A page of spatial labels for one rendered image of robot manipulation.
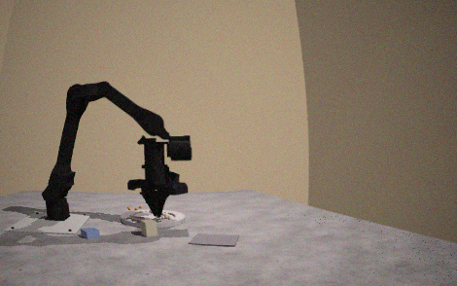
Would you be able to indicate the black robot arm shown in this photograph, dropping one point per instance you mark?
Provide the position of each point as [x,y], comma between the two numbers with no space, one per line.
[78,97]

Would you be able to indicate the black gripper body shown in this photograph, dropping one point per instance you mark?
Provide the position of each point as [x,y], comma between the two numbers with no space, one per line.
[155,174]

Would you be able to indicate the blue rectangular block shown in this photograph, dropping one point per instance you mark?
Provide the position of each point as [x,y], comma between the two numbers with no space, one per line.
[90,233]

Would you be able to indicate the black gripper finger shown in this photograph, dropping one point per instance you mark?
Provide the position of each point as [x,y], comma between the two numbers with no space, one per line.
[149,199]
[159,201]

